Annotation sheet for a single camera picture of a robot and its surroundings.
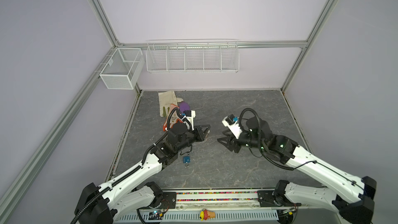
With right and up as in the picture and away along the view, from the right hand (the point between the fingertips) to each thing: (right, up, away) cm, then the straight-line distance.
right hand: (220, 137), depth 68 cm
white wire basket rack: (-15, +46, +31) cm, 57 cm away
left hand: (-4, +3, +3) cm, 6 cm away
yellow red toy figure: (-7, -34, 0) cm, 35 cm away
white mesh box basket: (-63, +37, +33) cm, 80 cm away
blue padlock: (-17, -16, +18) cm, 30 cm away
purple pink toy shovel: (-22, +13, +44) cm, 51 cm away
